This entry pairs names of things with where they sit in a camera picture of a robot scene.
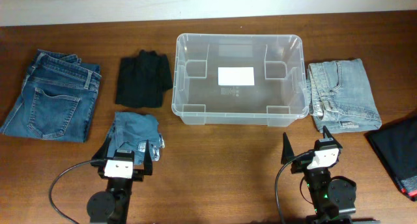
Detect dark blue folded jeans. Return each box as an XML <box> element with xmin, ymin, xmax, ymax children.
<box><xmin>1</xmin><ymin>49</ymin><xmax>102</xmax><ymax>143</ymax></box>

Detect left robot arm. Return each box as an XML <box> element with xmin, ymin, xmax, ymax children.
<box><xmin>87</xmin><ymin>139</ymin><xmax>152</xmax><ymax>224</ymax></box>

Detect small blue denim shorts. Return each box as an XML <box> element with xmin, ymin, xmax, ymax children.
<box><xmin>106</xmin><ymin>112</ymin><xmax>165</xmax><ymax>165</ymax></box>

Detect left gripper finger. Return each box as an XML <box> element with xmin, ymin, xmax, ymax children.
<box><xmin>143</xmin><ymin>141</ymin><xmax>153</xmax><ymax>176</ymax></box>
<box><xmin>91</xmin><ymin>137</ymin><xmax>111</xmax><ymax>167</ymax></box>

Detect black garment with red trim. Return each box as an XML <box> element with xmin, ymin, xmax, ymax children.
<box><xmin>366</xmin><ymin>117</ymin><xmax>416</xmax><ymax>202</ymax></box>

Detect white label in container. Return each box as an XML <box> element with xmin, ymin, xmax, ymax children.
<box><xmin>218</xmin><ymin>67</ymin><xmax>255</xmax><ymax>86</ymax></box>

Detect clear plastic storage container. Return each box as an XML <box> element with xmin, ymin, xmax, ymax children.
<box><xmin>171</xmin><ymin>33</ymin><xmax>308</xmax><ymax>127</ymax></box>

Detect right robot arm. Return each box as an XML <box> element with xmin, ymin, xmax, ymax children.
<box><xmin>274</xmin><ymin>127</ymin><xmax>380</xmax><ymax>224</ymax></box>

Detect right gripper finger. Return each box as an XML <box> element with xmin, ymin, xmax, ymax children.
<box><xmin>321</xmin><ymin>126</ymin><xmax>339</xmax><ymax>145</ymax></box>
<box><xmin>281</xmin><ymin>132</ymin><xmax>295</xmax><ymax>164</ymax></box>

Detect light blue jeans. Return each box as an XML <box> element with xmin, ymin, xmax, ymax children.
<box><xmin>308</xmin><ymin>59</ymin><xmax>382</xmax><ymax>133</ymax></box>

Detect black folded garment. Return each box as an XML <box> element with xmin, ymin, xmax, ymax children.
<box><xmin>115</xmin><ymin>50</ymin><xmax>173</xmax><ymax>108</ymax></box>

